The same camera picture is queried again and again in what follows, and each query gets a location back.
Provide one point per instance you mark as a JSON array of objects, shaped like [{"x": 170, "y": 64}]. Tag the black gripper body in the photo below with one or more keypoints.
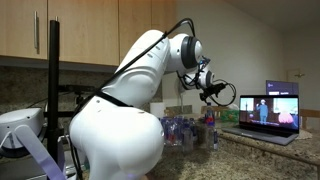
[{"x": 217, "y": 89}]

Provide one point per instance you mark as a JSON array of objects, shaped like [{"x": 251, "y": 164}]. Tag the Fiji water bottle red flower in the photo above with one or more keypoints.
[{"x": 209, "y": 115}]

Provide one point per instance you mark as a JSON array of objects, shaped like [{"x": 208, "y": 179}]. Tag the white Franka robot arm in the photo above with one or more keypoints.
[{"x": 116, "y": 133}]

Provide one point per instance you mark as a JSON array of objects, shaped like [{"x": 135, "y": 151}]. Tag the shrink-wrapped pack of water bottles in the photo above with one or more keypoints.
[{"x": 175, "y": 130}]

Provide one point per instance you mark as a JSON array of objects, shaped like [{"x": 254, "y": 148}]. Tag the grey open laptop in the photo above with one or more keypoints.
[{"x": 268, "y": 115}]

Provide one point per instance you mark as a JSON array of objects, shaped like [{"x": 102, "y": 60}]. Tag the green floral tissue box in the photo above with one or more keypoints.
[{"x": 230, "y": 115}]

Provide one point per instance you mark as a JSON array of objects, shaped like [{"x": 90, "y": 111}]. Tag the white paper towel roll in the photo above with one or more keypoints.
[{"x": 157, "y": 109}]

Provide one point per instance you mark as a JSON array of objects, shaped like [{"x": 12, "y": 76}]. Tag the flat screen on stand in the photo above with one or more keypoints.
[{"x": 281, "y": 87}]

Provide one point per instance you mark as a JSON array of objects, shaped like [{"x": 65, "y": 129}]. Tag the beige woven placemat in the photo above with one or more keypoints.
[{"x": 305, "y": 134}]

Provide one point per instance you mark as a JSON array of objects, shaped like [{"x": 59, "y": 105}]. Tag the light wooden wall cabinets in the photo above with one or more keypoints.
[{"x": 83, "y": 30}]

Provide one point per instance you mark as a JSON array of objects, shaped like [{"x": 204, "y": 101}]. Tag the black camera stand pole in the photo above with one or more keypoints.
[{"x": 53, "y": 100}]

